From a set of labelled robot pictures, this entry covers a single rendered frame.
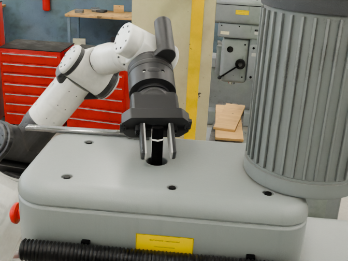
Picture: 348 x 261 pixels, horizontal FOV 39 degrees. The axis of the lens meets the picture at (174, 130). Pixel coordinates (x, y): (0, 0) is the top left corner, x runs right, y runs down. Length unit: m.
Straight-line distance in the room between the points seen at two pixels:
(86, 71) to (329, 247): 0.65
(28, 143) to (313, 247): 0.74
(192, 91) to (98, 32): 7.67
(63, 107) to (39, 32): 9.31
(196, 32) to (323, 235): 1.73
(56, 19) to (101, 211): 9.66
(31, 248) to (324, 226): 0.53
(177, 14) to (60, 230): 1.85
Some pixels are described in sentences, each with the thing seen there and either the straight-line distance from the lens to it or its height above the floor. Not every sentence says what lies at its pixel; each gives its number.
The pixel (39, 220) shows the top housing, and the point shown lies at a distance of 0.81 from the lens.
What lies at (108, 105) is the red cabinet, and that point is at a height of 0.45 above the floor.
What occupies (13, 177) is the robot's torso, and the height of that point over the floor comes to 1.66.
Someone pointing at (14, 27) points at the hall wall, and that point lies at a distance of 10.70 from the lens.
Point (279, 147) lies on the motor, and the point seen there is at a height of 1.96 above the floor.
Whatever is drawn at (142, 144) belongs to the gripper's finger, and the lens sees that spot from 0.83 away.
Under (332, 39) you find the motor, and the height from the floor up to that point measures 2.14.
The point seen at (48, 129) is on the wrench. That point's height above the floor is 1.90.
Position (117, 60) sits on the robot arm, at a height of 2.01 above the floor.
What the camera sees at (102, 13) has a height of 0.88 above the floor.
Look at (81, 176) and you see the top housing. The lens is 0.81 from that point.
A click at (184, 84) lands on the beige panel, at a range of 2.60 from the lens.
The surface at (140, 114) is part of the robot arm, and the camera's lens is 0.85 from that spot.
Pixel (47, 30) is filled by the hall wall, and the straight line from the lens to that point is 10.47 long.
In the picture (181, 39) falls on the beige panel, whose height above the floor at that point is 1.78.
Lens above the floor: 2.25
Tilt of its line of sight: 21 degrees down
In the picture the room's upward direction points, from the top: 3 degrees clockwise
